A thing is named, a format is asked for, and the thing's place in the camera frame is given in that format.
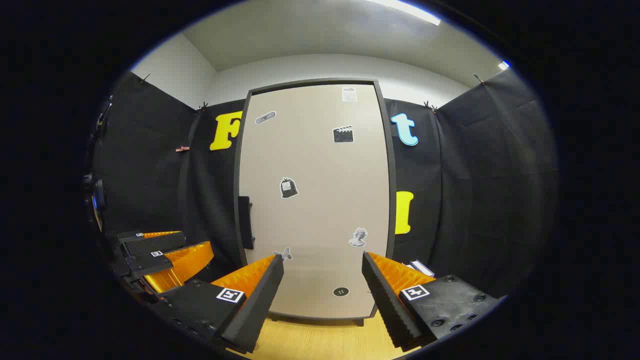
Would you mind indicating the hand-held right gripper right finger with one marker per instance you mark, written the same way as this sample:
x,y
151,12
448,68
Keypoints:
x,y
387,305

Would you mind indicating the dark grey cabinet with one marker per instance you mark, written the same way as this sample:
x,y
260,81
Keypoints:
x,y
393,150

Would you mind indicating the beige cabinet door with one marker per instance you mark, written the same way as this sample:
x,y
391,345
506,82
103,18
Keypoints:
x,y
320,200

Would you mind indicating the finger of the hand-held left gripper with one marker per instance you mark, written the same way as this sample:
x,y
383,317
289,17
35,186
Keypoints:
x,y
150,263
150,245

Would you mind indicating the long ceiling light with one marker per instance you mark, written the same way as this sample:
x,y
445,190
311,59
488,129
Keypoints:
x,y
405,10

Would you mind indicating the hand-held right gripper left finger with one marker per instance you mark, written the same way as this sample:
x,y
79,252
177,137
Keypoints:
x,y
260,305

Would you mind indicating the black backdrop cloth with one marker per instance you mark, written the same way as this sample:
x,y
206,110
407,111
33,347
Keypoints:
x,y
490,175

